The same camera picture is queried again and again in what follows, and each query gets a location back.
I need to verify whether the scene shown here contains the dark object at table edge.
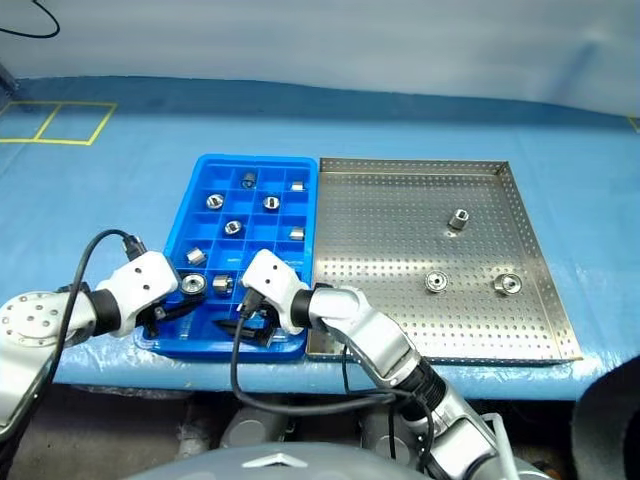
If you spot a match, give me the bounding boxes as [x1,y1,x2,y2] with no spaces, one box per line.
[0,61,19,100]

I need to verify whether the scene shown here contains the thin black hanging cable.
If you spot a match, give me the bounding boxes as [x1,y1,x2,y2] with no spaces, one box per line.
[0,0,62,39]

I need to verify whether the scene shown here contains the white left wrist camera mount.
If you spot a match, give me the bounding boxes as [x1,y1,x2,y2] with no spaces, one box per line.
[94,251,181,340]

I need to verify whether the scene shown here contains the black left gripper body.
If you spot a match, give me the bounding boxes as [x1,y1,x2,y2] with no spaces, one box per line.
[136,293,181,336]

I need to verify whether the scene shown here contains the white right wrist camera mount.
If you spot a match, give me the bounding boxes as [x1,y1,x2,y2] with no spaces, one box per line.
[240,249,312,336]

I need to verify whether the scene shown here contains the silver robot torso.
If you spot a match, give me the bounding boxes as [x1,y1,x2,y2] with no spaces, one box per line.
[124,439,426,480]

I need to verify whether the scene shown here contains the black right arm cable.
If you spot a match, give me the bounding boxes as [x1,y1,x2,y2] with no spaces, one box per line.
[229,289,439,474]

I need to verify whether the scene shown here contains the dark rounded shape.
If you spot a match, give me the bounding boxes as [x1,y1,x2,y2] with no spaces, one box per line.
[569,353,640,480]

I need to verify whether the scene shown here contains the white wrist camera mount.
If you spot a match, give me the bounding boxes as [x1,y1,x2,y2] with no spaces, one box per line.
[94,251,181,340]
[240,249,312,336]

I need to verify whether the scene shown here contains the grey rounded robot part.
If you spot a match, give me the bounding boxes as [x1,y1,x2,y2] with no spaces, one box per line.
[218,406,292,450]
[358,407,437,464]

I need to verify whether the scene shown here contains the perforated steel tray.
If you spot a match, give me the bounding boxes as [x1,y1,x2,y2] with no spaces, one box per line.
[305,157,585,367]

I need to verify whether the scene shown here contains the blue compartment tray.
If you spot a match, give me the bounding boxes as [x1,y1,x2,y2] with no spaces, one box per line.
[133,153,320,363]

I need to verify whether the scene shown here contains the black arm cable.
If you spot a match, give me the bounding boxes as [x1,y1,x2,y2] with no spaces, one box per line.
[47,228,147,387]
[229,289,439,474]

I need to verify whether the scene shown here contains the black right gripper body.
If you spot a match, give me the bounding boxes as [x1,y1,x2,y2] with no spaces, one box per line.
[243,297,282,338]

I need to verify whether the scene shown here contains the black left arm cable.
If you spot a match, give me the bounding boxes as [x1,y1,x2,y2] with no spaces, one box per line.
[47,228,147,387]

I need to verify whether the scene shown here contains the blue table cover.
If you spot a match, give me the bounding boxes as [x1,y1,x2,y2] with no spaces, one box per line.
[0,74,640,401]

